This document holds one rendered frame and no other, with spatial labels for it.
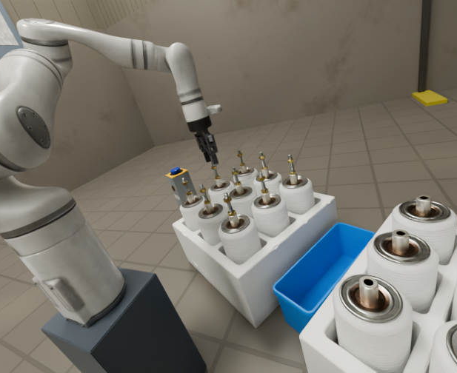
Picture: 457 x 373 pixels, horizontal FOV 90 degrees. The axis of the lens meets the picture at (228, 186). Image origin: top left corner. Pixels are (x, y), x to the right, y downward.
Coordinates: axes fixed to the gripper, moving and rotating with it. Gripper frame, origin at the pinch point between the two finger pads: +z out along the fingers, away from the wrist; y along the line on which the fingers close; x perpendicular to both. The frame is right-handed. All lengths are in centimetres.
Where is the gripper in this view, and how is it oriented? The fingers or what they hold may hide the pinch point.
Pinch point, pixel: (211, 159)
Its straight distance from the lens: 78.8
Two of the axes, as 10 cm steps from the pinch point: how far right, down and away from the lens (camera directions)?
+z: 2.7, 8.8, 4.0
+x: 8.8, -4.0, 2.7
